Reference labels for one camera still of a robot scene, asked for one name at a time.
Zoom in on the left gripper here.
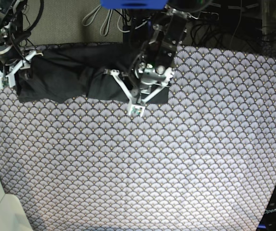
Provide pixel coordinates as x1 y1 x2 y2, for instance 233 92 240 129
104 61 174 117

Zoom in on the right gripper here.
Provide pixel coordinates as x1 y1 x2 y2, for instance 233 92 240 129
0 30 43 89

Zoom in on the dark grey T-shirt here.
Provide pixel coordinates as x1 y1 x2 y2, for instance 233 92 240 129
15 42 170 104

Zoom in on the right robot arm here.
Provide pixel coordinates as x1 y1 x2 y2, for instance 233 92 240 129
0 0 44 89

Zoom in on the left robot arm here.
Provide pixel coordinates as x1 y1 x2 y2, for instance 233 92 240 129
101 0 211 116

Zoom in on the fan-patterned table cloth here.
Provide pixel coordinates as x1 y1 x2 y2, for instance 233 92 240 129
0 46 276 231

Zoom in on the white plastic bin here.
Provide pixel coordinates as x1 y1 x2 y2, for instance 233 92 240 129
0 181 32 231

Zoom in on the grey looped cable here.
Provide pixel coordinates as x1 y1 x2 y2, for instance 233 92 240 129
81 6 114 37

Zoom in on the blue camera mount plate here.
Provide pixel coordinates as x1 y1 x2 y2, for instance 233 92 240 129
100 0 168 10

